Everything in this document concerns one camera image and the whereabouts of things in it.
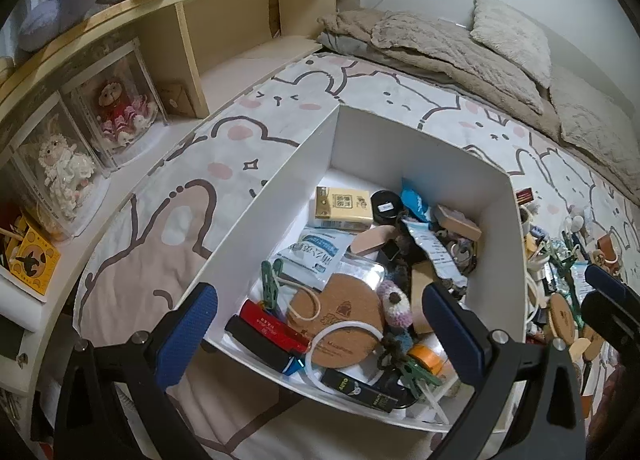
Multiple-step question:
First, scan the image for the green clothes peg with cord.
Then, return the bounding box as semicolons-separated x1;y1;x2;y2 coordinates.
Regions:
259;258;321;321

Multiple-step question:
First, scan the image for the round cork coaster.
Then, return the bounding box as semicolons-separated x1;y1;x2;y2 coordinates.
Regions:
288;274;384;369
547;293;576;345

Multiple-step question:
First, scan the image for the orange tape roll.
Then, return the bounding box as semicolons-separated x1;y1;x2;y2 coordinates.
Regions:
407;343;446;376

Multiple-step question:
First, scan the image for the black tube with label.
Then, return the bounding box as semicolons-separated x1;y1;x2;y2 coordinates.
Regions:
320;369;398;414

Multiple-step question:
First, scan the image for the white sachet with text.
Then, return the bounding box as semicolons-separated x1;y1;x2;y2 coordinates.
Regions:
402;217;466;288

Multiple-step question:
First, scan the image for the crochet purple ball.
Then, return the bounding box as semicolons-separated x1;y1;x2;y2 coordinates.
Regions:
376;280;412;330

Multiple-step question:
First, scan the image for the beige blanket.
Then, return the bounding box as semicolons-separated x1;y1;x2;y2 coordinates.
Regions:
318;9;639;199

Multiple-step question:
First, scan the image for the yellow cardboard box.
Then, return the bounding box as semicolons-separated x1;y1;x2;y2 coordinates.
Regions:
4;214;61;296

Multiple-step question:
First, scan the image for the cartoon printed bed sheet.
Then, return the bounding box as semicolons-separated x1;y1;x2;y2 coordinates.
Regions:
74;55;639;459

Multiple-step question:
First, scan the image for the white cardboard box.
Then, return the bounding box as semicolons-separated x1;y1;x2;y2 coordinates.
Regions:
182;103;528;433

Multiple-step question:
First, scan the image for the white dress doll case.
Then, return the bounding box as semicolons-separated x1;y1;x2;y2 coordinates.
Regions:
1;92;110;241

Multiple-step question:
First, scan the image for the yellow cigarette pack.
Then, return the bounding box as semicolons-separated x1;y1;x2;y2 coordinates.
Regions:
310;186;373;232

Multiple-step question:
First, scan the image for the beige pillow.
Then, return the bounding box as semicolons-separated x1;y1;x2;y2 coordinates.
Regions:
470;0;552;88

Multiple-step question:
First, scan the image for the wooden headboard shelf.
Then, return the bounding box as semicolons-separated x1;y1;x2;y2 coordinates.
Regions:
1;0;360;397

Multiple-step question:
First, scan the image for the red dress doll case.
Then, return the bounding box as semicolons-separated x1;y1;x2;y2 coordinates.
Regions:
61;38;168;171

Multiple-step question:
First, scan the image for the purple plush toy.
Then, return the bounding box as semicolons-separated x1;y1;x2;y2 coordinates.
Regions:
17;0;118;53

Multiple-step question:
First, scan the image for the white plastic ring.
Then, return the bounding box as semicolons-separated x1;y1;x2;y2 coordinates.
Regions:
304;320;417;410

